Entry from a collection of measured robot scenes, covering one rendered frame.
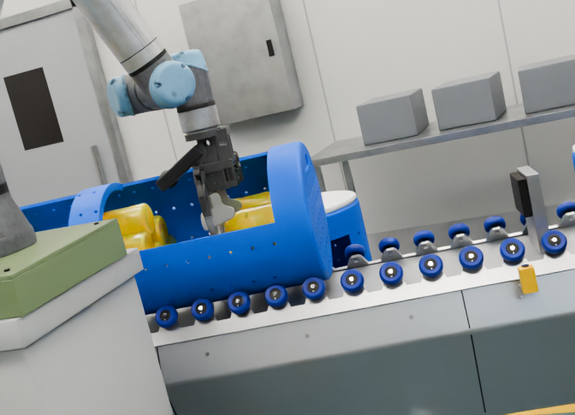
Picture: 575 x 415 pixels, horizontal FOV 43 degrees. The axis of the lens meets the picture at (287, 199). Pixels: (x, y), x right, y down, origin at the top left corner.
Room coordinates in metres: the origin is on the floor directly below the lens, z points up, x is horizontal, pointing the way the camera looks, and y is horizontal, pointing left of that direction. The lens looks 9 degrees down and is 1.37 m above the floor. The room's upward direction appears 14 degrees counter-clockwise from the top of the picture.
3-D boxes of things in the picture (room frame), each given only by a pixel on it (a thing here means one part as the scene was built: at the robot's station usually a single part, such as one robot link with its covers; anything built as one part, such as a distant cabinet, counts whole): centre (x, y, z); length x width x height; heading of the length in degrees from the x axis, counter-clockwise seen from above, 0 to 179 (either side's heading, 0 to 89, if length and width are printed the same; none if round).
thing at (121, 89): (1.37, 0.21, 1.40); 0.11 x 0.11 x 0.08; 28
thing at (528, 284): (1.28, -0.39, 0.92); 0.08 x 0.03 x 0.05; 171
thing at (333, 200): (1.86, -0.03, 1.03); 0.28 x 0.28 x 0.01
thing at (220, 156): (1.43, 0.12, 1.24); 0.09 x 0.08 x 0.12; 81
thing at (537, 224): (1.40, -0.45, 1.00); 0.10 x 0.04 x 0.15; 171
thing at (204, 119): (1.44, 0.13, 1.32); 0.08 x 0.08 x 0.05
